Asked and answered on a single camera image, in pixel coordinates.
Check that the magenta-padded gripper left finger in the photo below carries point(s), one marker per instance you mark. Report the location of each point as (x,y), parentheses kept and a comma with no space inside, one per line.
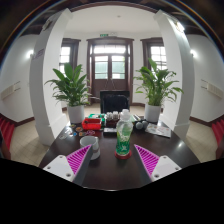
(59,166)

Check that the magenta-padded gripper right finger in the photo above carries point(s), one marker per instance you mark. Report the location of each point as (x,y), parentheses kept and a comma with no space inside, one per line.
(165,166)

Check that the clear green-label drink bottle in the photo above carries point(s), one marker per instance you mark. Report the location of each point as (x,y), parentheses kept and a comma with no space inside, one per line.
(124,136)

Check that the round printed sticker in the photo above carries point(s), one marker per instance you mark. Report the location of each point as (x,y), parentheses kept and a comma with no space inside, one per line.
(79,128)
(74,134)
(82,133)

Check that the printed paper leaflet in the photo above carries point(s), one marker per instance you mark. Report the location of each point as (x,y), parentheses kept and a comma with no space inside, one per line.
(158,130)

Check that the white ceramic mug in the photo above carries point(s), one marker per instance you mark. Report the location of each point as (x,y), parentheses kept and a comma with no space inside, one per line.
(90,143)

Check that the grey round headphones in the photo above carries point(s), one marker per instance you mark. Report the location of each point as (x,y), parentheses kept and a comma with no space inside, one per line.
(140,125)

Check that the red plastic box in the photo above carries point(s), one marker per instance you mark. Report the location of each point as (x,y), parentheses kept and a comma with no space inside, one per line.
(91,124)

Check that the small black case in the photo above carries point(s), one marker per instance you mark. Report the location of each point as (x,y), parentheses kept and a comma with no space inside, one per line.
(110,130)

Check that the flat green box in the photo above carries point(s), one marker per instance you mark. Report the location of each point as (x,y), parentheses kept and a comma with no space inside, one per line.
(96,116)

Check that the red carpeted stairs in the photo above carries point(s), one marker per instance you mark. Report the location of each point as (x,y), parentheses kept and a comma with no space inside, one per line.
(218,131)
(6,131)

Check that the tea set on tray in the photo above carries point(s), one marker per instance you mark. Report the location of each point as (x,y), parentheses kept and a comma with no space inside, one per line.
(112,117)

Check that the potted green plant white pot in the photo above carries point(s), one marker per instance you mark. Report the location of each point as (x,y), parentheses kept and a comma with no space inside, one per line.
(156,86)
(71,88)

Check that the black chair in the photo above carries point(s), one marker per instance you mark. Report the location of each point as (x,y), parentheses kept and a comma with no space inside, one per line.
(115,101)

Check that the dark wood framed window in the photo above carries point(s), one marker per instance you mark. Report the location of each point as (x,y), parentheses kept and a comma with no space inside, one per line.
(65,56)
(156,53)

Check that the small purple plaque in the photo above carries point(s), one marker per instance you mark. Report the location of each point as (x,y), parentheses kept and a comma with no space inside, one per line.
(39,54)

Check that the dark wood glazed double door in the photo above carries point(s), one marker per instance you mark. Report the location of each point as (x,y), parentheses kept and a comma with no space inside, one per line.
(110,63)

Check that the green exit sign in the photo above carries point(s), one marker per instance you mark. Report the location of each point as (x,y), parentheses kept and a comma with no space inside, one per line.
(104,34)

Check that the white wall mounted panel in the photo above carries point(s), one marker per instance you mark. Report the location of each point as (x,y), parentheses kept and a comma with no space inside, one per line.
(213,89)
(10,90)

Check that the glowing wall lamp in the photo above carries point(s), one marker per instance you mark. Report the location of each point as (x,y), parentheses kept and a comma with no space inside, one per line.
(193,53)
(29,54)

